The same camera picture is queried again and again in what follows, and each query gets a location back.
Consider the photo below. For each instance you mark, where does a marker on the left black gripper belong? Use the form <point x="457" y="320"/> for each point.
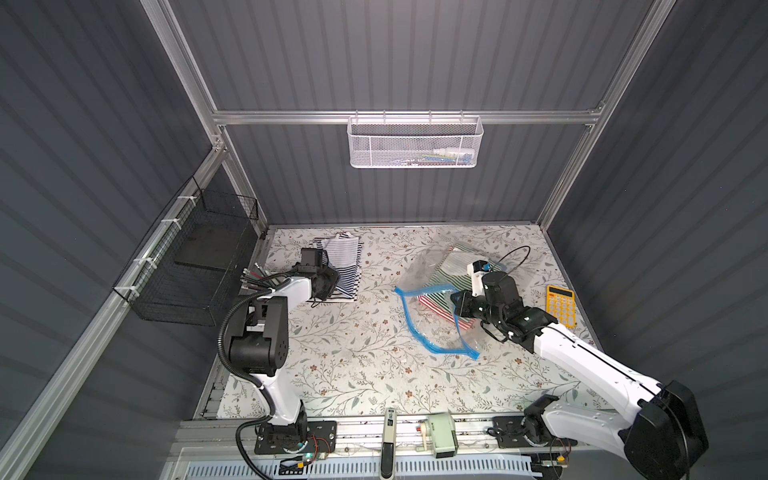
<point x="327" y="283"/>

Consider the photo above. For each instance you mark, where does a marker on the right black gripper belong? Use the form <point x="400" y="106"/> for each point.
<point x="465" y="303"/>

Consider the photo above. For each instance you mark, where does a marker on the navy white striped tank top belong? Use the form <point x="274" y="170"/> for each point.
<point x="346" y="259"/>

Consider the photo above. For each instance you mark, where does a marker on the green white striped tank top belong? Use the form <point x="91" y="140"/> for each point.
<point x="455" y="268"/>

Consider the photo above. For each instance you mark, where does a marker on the clear vacuum bag blue zipper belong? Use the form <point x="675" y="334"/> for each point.
<point x="437" y="335"/>

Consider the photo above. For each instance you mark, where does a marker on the black white striped tank top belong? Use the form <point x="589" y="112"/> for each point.
<point x="326" y="242"/>

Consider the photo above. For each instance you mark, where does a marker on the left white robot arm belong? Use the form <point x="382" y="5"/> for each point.
<point x="253" y="339"/>

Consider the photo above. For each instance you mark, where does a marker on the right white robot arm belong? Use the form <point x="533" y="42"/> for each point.
<point x="656" y="427"/>

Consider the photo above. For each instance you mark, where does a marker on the red white striped tank top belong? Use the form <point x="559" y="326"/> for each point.
<point x="440" y="304"/>

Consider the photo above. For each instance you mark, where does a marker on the pens in mug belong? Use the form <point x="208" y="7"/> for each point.
<point x="256" y="279"/>

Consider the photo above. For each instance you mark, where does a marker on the yellow calculator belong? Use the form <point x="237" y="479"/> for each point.
<point x="560" y="303"/>

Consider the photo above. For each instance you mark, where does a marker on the pale green box device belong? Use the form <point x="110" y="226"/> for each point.
<point x="439" y="435"/>

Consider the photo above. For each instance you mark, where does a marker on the markers in white basket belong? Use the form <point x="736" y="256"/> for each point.
<point x="450" y="156"/>

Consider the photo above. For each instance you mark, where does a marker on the black white handheld tool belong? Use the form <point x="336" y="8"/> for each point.
<point x="388" y="447"/>

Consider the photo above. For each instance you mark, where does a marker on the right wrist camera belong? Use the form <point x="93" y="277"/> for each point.
<point x="477" y="270"/>

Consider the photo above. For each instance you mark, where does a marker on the black wire mesh basket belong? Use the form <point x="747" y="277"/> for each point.
<point x="190" y="273"/>

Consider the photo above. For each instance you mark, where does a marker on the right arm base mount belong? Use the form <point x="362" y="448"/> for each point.
<point x="510" y="431"/>

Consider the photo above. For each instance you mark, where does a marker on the white wire mesh basket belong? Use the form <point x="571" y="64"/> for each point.
<point x="375" y="141"/>

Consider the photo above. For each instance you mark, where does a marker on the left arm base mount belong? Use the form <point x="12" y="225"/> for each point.
<point x="305" y="436"/>

